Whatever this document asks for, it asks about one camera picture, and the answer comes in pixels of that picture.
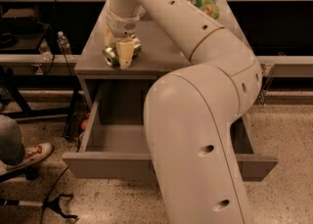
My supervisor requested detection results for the orange ball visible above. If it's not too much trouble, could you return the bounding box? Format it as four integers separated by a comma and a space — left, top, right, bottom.
80, 119, 88, 131

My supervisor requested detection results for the clear water bottle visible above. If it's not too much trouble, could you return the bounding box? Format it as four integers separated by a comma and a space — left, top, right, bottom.
58, 31, 72, 57

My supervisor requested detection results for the white and red sneaker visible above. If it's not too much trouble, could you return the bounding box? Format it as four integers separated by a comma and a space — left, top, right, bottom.
5, 143, 53, 171

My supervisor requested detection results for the black grabber tool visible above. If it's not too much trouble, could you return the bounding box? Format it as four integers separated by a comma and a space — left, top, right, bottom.
0, 194, 78, 219

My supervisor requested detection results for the green soda can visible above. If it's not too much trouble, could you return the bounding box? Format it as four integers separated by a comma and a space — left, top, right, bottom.
103, 35, 142, 67

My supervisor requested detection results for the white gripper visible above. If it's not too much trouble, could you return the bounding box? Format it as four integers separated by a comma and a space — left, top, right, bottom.
104, 8, 140, 69

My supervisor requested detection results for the green chip bag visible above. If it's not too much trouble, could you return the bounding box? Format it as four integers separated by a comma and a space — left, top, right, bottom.
190, 0, 219, 20

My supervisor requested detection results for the grey trouser leg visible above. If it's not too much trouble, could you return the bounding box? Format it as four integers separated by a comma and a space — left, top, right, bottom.
0, 114, 25, 166

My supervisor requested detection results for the grey cabinet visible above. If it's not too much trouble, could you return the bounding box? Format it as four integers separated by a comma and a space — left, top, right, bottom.
75, 0, 262, 114

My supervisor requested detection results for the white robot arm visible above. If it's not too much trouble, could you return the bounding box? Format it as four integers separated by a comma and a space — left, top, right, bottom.
109, 0, 262, 224

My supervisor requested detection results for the black cable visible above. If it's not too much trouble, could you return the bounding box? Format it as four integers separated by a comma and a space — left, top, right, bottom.
38, 166, 70, 224

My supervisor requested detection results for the black side table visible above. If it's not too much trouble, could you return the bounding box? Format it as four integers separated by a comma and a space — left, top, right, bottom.
0, 4, 82, 121

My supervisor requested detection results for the open grey top drawer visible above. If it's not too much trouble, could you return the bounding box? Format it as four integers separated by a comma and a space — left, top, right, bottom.
64, 80, 278, 183

